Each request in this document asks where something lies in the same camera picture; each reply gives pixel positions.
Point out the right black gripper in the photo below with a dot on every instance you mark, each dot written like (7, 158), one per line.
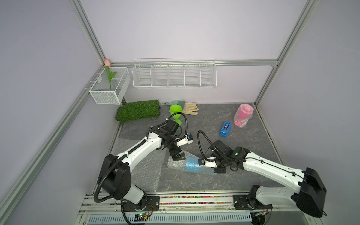
(218, 170)

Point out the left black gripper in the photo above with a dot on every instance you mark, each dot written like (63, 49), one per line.
(178, 156)

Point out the blue plastic wine glass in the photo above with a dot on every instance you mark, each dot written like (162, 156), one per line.
(192, 166)

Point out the blue tape dispenser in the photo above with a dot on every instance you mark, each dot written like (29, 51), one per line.
(225, 129)

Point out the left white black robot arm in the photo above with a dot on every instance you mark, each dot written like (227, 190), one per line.
(114, 180)

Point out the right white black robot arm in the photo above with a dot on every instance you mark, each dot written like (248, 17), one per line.
(301, 188)

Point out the bubble wrap sheet stack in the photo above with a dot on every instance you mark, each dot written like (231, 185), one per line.
(146, 175)

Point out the green plastic wine glass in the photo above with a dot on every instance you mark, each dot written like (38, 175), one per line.
(176, 109)

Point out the beige cloth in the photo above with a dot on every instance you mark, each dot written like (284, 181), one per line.
(190, 109)

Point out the green artificial grass mat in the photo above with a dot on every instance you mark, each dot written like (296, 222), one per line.
(138, 110)

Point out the artificial pink tulip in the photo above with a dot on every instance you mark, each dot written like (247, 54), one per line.
(110, 74)

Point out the long white wire shelf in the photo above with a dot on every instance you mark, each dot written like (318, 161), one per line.
(174, 73)

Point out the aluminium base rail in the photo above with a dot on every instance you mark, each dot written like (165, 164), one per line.
(191, 208)

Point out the small white wire basket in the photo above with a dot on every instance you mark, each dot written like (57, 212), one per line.
(100, 90)

